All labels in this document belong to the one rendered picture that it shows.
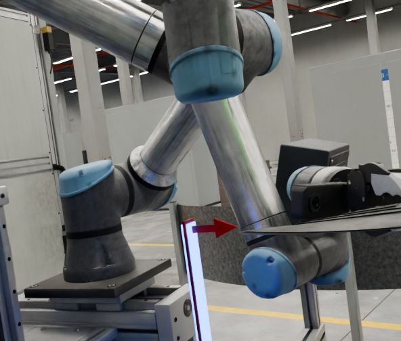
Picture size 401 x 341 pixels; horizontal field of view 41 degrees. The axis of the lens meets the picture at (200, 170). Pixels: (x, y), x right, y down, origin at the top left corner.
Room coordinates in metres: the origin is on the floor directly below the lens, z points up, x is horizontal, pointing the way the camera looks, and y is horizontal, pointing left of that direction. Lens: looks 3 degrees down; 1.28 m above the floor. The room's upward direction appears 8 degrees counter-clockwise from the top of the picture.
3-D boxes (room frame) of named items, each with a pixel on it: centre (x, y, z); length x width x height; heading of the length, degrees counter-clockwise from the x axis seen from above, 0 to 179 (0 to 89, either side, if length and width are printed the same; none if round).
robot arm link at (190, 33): (0.58, -0.02, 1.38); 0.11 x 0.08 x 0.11; 3
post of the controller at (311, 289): (1.13, -0.19, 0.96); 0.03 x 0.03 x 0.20; 65
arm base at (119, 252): (1.12, 0.24, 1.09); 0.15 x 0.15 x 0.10
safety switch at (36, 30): (2.61, 0.66, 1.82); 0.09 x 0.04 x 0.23; 155
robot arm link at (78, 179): (1.13, 0.23, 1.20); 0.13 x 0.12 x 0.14; 136
